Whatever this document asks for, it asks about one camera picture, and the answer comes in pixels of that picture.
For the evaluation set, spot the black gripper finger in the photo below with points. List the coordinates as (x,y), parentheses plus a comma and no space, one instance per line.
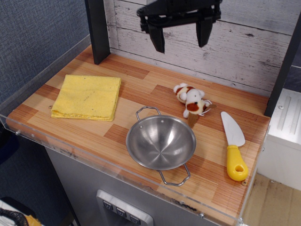
(157,37)
(204,33)

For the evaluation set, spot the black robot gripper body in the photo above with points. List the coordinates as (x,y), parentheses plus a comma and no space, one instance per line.
(170,13)

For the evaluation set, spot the red and white plush toy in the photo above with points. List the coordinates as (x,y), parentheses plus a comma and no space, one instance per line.
(195,105)

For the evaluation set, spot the yellow object bottom left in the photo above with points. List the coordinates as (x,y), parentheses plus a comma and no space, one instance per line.
(32,221)

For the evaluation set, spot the yellow folded cloth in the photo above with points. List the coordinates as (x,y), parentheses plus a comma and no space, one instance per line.
(87,97)

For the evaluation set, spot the white side cabinet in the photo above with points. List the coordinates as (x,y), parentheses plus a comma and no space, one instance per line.
(280,159)

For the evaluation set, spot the silver dispenser button panel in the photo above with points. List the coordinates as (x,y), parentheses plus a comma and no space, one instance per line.
(128,214)

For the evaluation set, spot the black left frame post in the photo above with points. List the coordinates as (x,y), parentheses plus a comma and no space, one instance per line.
(98,29)

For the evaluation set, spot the stainless steel handled bowl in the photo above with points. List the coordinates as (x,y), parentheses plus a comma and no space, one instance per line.
(160,142)

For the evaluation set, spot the white knife yellow handle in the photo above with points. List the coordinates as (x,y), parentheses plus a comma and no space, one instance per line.
(236,167)

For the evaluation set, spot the clear acrylic guard rail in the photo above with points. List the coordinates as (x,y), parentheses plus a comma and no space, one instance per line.
(226,75)

